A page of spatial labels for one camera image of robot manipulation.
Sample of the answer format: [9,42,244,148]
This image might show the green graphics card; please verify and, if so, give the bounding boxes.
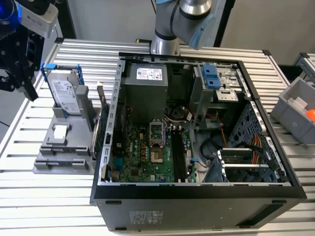
[90,82,110,159]

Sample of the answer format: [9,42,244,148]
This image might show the black PC case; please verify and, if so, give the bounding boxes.
[90,51,308,232]

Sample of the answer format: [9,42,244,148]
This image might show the yellow white wire bundle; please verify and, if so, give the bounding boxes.
[164,104,195,123]

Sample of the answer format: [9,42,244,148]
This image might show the blue drive latch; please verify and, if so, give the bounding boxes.
[201,64,220,89]

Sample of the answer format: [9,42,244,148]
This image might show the black data cable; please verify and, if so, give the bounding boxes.
[199,132,221,169]

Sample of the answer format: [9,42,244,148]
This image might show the orange drive power wires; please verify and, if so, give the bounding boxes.
[206,110,227,148]

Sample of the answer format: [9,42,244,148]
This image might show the silver CPU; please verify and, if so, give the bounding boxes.
[53,125,67,140]

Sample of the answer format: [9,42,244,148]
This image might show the grey parts rack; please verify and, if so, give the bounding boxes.
[33,85,104,175]

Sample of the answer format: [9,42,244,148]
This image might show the round grey speaker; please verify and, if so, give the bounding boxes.
[171,105,188,119]

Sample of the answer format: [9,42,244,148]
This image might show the hard disk in blue carrier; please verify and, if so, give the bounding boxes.
[40,63,86,118]

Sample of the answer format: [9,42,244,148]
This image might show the black frame post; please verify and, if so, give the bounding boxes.
[61,0,77,40]
[213,0,236,48]

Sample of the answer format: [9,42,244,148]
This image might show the red yellow power wires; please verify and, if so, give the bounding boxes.
[250,134,263,165]

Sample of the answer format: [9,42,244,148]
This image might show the white block in bin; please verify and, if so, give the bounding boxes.
[287,97,308,111]

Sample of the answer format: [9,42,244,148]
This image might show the dark RAM stick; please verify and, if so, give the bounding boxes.
[40,145,89,151]
[35,159,87,166]

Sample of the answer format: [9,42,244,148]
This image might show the grey power supply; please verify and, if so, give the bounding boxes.
[120,62,169,125]

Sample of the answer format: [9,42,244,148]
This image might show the grey metal disk bay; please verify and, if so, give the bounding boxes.
[204,147,281,184]

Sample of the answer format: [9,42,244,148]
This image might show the black case fan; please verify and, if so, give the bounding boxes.
[115,97,129,158]

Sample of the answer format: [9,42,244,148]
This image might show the orange ball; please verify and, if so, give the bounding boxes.
[304,109,315,123]

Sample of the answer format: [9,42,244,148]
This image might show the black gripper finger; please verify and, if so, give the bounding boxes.
[0,70,24,92]
[14,70,39,102]

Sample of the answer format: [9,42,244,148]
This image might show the metal socket cover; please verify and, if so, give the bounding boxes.
[149,119,165,146]

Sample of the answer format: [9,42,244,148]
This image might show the green motherboard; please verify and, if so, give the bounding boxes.
[110,124,199,184]

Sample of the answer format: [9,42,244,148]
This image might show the wire locking lever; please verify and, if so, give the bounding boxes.
[162,121,168,147]

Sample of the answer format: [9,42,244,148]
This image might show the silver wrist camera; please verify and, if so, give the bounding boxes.
[19,0,60,39]

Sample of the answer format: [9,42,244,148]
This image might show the grey plastic bin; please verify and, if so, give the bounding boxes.
[270,76,315,146]

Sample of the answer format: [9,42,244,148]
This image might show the CPU socket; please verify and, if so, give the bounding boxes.
[150,147,165,165]

